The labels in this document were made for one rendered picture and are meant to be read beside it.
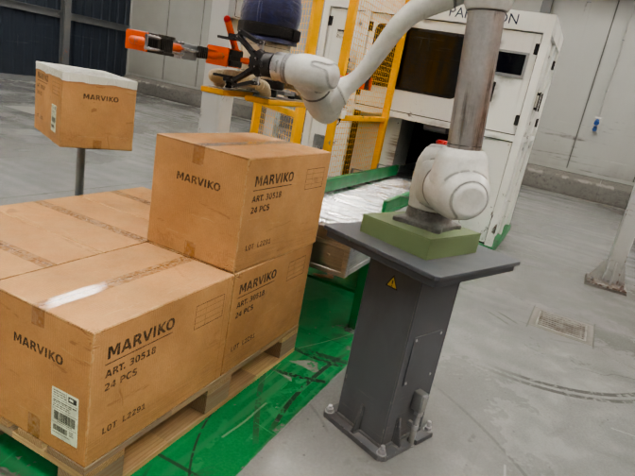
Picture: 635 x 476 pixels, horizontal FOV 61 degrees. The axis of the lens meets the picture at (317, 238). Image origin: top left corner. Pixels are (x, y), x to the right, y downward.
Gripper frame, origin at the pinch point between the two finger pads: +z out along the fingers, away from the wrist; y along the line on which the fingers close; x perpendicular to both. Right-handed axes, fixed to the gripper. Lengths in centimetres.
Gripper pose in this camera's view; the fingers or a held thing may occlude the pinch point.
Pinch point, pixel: (222, 56)
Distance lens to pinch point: 187.9
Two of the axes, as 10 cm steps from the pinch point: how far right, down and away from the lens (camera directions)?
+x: 4.3, -1.8, 8.8
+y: -1.8, 9.4, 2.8
